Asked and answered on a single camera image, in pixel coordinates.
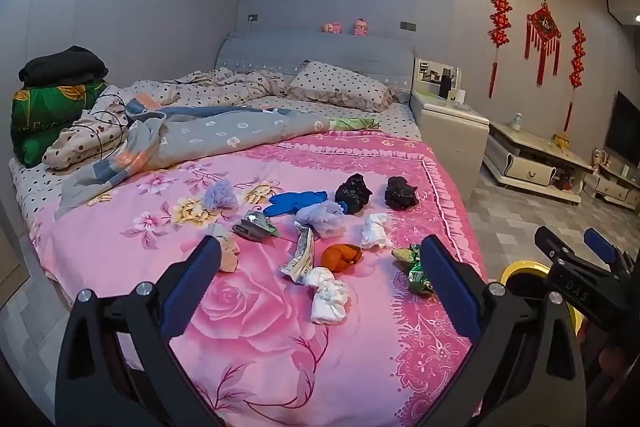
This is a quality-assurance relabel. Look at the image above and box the cream bedside cabinet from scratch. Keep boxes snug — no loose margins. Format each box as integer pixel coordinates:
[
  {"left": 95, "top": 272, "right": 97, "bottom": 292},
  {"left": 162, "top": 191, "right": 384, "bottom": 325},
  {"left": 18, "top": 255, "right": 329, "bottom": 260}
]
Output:
[{"left": 410, "top": 88, "right": 491, "bottom": 202}]

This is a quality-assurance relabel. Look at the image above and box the long cream television cabinet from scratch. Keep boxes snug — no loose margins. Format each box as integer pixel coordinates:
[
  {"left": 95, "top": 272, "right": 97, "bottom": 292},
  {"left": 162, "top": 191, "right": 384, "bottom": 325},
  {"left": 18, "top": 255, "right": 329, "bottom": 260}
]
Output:
[{"left": 482, "top": 119, "right": 596, "bottom": 206}]

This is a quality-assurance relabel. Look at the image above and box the white photo frame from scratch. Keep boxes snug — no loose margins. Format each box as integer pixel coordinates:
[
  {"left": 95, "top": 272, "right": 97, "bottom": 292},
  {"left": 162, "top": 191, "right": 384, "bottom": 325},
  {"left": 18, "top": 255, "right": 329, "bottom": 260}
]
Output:
[{"left": 414, "top": 58, "right": 463, "bottom": 100}]

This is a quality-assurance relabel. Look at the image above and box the thin black cable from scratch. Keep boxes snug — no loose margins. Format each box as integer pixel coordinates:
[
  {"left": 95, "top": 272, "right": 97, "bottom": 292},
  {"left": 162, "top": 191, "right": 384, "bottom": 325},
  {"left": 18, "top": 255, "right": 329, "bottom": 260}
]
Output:
[{"left": 75, "top": 89, "right": 131, "bottom": 162}]

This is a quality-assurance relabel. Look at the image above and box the green floral folded quilt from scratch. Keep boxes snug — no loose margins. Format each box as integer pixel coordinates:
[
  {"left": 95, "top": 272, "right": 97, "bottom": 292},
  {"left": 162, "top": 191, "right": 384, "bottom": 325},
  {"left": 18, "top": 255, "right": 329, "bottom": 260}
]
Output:
[{"left": 11, "top": 79, "right": 108, "bottom": 168}]

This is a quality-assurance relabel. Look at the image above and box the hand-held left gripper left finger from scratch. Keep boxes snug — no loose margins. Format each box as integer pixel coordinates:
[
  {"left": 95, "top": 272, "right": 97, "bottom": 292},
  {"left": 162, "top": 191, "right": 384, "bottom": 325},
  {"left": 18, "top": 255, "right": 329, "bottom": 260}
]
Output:
[{"left": 55, "top": 236, "right": 223, "bottom": 427}]

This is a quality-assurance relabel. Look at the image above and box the crumpled polka dot duvet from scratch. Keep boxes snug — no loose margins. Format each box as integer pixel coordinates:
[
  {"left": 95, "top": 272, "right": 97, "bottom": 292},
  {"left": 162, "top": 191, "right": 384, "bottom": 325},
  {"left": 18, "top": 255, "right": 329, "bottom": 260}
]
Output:
[{"left": 102, "top": 68, "right": 301, "bottom": 108}]

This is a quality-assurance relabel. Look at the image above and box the large red tasselled wall hanging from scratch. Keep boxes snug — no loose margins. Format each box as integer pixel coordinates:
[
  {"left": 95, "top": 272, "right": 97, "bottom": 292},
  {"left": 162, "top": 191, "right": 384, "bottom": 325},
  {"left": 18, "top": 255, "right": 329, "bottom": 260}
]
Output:
[{"left": 524, "top": 0, "right": 563, "bottom": 86}]

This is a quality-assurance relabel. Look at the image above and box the silver green snack wrapper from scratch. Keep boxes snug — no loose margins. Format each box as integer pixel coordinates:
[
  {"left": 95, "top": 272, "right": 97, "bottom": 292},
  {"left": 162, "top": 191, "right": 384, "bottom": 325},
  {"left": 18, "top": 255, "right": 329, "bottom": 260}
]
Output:
[{"left": 232, "top": 213, "right": 280, "bottom": 240}]

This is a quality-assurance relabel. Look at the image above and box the blue rubber glove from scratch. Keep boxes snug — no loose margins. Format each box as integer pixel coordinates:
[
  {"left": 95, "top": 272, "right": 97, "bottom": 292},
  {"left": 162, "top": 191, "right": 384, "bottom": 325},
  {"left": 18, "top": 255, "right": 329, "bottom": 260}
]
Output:
[{"left": 263, "top": 190, "right": 348, "bottom": 219}]

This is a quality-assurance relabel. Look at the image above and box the white printed paper wrapper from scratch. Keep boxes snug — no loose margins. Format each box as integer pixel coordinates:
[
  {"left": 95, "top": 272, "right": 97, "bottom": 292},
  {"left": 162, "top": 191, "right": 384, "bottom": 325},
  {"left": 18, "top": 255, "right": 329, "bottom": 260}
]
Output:
[{"left": 279, "top": 223, "right": 316, "bottom": 284}]

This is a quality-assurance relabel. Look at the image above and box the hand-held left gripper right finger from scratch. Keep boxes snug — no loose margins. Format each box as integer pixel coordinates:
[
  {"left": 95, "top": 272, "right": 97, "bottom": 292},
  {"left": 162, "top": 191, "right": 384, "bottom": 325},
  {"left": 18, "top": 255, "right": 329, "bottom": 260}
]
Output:
[{"left": 410, "top": 234, "right": 586, "bottom": 427}]

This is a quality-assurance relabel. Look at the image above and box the black flat television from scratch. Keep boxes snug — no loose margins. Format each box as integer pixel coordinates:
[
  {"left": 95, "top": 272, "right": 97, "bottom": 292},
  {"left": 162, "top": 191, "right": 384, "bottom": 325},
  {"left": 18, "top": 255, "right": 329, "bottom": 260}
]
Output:
[{"left": 605, "top": 91, "right": 640, "bottom": 168}]

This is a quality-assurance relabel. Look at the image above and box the grey bed headboard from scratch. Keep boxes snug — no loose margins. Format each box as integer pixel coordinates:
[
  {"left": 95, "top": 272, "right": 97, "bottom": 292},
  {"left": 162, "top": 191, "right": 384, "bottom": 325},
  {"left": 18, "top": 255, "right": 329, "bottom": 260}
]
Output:
[{"left": 215, "top": 29, "right": 417, "bottom": 95}]

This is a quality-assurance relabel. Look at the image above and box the red knot wall hanging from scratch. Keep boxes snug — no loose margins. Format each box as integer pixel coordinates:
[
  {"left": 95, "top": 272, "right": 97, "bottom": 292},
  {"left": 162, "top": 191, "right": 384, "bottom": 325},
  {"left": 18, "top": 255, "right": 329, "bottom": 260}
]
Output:
[
  {"left": 564, "top": 23, "right": 587, "bottom": 132},
  {"left": 489, "top": 0, "right": 513, "bottom": 98}
]

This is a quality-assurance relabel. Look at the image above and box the orange peel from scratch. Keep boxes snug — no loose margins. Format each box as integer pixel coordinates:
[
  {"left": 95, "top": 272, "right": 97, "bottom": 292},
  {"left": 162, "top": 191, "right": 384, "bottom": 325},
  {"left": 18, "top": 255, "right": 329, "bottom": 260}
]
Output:
[{"left": 320, "top": 244, "right": 363, "bottom": 270}]

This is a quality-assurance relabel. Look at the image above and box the grey floral quilt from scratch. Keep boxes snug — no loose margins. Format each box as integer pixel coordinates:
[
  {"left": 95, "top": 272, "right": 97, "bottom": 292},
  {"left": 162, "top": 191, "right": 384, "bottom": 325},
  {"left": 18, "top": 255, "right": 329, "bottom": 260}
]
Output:
[{"left": 60, "top": 99, "right": 381, "bottom": 220}]

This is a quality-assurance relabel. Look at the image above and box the green foil candy wrapper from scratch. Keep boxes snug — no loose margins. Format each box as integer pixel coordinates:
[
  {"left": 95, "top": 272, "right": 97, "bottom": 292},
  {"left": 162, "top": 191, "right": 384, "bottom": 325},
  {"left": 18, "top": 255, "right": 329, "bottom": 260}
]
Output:
[{"left": 391, "top": 243, "right": 436, "bottom": 295}]

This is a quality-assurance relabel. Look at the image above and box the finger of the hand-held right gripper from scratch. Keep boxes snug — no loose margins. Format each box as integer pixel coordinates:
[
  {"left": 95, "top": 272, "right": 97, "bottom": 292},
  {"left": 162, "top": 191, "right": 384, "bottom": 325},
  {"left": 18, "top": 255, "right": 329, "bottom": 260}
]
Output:
[
  {"left": 584, "top": 228, "right": 640, "bottom": 280},
  {"left": 534, "top": 226, "right": 581, "bottom": 275}
]

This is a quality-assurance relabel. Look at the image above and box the beige paper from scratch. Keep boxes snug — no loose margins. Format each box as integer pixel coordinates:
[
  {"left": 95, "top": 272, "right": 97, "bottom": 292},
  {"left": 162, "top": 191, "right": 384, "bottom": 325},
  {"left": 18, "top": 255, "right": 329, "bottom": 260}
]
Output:
[{"left": 209, "top": 223, "right": 241, "bottom": 273}]

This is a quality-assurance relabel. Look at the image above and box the black plastic bag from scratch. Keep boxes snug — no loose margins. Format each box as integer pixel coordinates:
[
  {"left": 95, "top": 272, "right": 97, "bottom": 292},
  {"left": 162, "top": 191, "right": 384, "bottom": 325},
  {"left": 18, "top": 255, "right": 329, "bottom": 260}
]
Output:
[
  {"left": 334, "top": 173, "right": 374, "bottom": 215},
  {"left": 384, "top": 176, "right": 420, "bottom": 210}
]

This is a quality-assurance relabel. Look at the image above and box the yellow trash bin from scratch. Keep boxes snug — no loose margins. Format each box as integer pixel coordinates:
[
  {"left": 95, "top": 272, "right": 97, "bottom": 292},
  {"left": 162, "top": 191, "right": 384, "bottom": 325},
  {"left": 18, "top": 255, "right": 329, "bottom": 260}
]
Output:
[{"left": 500, "top": 262, "right": 583, "bottom": 333}]

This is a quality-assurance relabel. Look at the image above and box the white tissue wad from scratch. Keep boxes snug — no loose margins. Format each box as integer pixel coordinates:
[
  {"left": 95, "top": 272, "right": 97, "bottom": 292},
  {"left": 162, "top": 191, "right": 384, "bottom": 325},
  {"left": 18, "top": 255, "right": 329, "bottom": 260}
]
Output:
[
  {"left": 361, "top": 213, "right": 393, "bottom": 250},
  {"left": 302, "top": 267, "right": 350, "bottom": 325}
]

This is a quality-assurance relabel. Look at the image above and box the short cream side cabinet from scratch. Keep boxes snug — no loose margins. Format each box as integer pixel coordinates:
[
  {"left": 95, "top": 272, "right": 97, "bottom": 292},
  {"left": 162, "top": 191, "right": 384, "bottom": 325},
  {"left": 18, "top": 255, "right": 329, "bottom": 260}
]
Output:
[{"left": 582, "top": 157, "right": 640, "bottom": 210}]

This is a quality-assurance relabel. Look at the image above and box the polka dot ruffled pillow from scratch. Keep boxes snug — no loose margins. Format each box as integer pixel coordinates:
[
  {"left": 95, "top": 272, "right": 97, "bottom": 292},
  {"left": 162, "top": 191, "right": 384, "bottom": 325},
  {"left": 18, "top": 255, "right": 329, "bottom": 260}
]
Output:
[{"left": 287, "top": 61, "right": 396, "bottom": 112}]

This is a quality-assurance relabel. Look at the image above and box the pink floral blanket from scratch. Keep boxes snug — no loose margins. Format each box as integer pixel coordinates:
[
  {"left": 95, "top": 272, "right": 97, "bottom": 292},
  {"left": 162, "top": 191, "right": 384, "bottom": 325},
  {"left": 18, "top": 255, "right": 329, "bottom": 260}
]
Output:
[{"left": 37, "top": 134, "right": 488, "bottom": 427}]

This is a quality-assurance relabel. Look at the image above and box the cherry print pillow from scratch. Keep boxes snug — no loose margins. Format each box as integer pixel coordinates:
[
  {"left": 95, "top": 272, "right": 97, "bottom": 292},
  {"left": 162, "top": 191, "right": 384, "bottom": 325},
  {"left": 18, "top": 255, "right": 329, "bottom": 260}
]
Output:
[{"left": 42, "top": 84, "right": 133, "bottom": 171}]

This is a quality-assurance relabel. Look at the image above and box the black folded clothing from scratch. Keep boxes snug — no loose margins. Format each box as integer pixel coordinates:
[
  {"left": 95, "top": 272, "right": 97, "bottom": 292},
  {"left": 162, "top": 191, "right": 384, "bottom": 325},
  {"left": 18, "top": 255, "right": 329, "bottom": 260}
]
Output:
[{"left": 19, "top": 45, "right": 109, "bottom": 86}]

